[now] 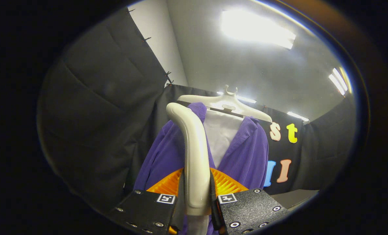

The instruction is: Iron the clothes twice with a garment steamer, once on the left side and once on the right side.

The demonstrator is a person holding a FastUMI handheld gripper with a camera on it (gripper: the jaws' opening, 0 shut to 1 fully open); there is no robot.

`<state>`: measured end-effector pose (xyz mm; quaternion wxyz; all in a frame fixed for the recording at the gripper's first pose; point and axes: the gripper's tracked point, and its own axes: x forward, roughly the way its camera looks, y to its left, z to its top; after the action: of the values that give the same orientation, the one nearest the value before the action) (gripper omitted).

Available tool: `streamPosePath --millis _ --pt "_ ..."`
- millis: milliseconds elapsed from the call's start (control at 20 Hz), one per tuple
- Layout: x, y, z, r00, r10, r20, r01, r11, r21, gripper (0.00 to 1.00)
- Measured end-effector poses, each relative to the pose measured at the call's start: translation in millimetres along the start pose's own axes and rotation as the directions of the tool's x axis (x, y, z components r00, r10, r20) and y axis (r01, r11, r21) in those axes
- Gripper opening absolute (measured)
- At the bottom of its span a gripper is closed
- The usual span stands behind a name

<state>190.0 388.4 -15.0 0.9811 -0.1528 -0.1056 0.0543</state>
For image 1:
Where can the grey cabinet with dark top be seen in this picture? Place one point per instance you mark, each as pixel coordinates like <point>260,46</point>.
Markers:
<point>295,197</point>

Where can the white clothes hanger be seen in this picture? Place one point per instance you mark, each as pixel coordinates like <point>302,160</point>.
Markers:
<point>228,102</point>

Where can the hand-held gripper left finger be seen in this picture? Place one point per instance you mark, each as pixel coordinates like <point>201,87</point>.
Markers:
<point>148,210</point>

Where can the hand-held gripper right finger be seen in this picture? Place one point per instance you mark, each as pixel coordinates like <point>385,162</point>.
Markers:
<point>249,210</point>

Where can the large ceiling light panel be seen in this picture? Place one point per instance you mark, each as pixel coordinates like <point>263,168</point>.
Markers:
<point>257,29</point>

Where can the white garment steamer head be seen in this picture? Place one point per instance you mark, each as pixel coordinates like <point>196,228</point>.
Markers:
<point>195,156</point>

